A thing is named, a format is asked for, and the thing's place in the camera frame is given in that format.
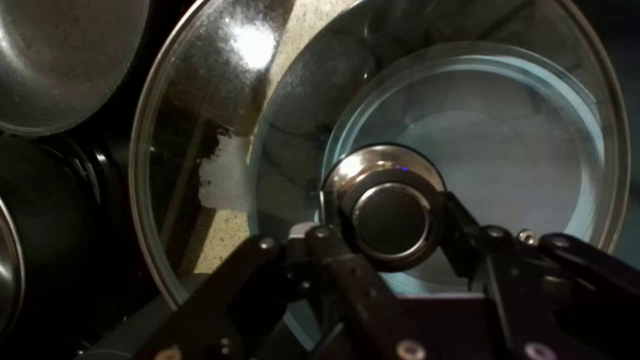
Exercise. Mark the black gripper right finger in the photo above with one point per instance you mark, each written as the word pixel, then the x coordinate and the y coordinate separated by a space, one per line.
pixel 554 296

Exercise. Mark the blue bowl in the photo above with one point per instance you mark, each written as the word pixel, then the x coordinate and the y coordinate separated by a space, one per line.
pixel 512 101

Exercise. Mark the black electric stove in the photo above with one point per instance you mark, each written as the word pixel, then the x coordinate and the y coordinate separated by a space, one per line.
pixel 68 199

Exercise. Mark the glass pot lid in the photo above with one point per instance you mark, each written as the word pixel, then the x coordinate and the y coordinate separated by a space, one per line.
pixel 191 175

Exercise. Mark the small dark pot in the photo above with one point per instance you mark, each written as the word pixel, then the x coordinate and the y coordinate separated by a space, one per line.
pixel 13 283

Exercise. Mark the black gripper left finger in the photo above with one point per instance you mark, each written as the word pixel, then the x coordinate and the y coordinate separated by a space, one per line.
pixel 235 311

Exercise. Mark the black frying pot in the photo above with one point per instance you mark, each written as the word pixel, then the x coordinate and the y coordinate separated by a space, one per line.
pixel 61 61

